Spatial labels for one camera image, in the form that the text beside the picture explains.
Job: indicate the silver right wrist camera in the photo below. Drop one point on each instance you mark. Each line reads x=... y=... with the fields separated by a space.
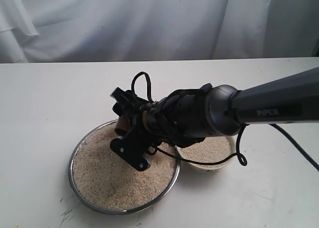
x=131 y=149

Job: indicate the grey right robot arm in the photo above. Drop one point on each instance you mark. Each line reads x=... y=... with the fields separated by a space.
x=187 y=116

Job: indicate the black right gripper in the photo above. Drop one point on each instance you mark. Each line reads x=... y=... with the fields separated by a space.
x=133 y=108

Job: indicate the large steel rice plate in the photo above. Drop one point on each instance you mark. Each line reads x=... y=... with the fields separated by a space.
x=105 y=183

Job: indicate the white backdrop cloth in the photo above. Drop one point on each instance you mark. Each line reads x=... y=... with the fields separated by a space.
x=147 y=30

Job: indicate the white ceramic rice bowl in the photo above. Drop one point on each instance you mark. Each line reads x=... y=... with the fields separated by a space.
x=211 y=150

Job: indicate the brown wooden cup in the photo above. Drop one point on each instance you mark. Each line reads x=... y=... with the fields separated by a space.
x=122 y=126

